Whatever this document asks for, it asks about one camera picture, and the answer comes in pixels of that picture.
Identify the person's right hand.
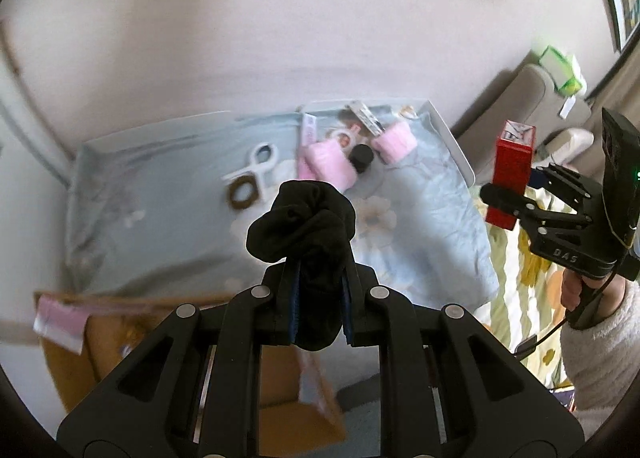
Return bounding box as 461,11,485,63
560,268,628,326

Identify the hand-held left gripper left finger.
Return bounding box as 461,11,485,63
56,261,301,458

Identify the brown ring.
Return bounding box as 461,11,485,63
226,175,262,210

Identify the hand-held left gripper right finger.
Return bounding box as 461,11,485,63
344,265,586,458

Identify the framed wall picture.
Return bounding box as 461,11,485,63
597,0,640,54

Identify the light blue floral blanket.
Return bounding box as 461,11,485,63
65,98,501,311

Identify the small round picture badge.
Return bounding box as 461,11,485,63
330,128,358,151

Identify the white pink card packet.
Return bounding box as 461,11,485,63
300,112,321,146

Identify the black cable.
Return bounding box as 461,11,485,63
515,278,621,360

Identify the grey bottle with black cap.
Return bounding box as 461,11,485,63
349,145,386,194

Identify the yellow floral blanket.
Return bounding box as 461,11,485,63
470,183,576,389

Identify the cardboard box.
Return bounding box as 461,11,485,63
34,291,348,458

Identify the black sock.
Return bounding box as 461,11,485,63
246,179,357,352

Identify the red box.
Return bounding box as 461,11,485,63
485,121,537,230

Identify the pink fluffy sock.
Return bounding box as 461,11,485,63
297,141,358,189
372,121,418,164

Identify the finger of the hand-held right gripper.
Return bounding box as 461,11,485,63
479,185,593,240
531,163,602,210

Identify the person's right forearm white sleeve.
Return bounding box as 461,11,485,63
560,283,640,411

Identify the green tissue pack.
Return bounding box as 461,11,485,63
537,46,588,96

